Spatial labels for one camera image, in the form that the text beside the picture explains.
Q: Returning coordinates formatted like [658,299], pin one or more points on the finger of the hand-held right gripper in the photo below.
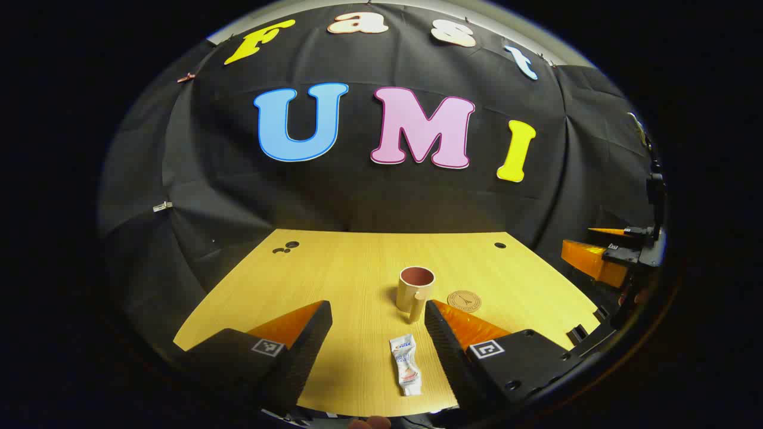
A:
[608,231]
[590,259]

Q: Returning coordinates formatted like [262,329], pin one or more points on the white toothpaste tube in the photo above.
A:
[405,363]

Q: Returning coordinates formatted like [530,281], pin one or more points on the silver metal clip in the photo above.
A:
[162,207]

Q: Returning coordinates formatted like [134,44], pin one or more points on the black table edge clamp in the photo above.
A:
[602,311]
[576,335]

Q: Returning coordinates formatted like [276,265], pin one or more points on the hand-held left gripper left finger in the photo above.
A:
[307,351]

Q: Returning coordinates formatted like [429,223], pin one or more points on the black backdrop cloth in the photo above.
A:
[357,196]

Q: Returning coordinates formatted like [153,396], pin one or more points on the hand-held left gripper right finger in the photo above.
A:
[447,351]

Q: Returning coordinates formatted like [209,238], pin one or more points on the round cork coaster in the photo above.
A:
[464,301]

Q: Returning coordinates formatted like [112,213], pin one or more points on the red metal clip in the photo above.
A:
[186,77]

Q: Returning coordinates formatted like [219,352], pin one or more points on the wooden desktop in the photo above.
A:
[346,280]

